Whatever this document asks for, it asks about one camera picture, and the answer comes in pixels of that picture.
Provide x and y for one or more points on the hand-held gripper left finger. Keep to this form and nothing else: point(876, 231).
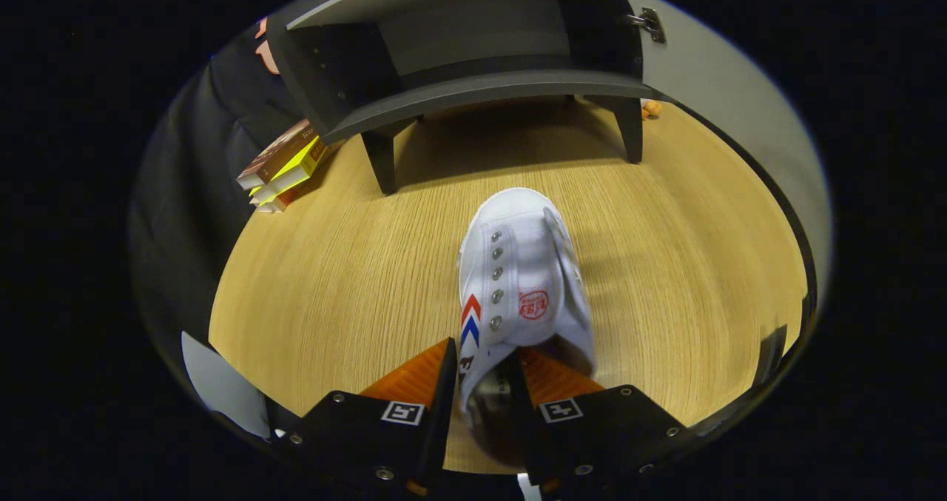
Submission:
point(444, 412)

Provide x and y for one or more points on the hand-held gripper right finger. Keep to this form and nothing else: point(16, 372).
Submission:
point(592, 442)

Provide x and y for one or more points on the white canvas shoe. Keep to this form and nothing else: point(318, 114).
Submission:
point(518, 264)

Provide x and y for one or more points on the dark grey shoe cabinet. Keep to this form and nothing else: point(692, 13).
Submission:
point(473, 90)

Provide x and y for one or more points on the metal door hinge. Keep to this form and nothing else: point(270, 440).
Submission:
point(651, 24)

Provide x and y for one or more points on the yellow book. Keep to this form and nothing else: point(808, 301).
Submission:
point(292, 172)

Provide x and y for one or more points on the brown book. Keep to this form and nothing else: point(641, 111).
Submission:
point(277, 153)

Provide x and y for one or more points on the black backdrop cloth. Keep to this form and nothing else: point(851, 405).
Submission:
point(192, 190)

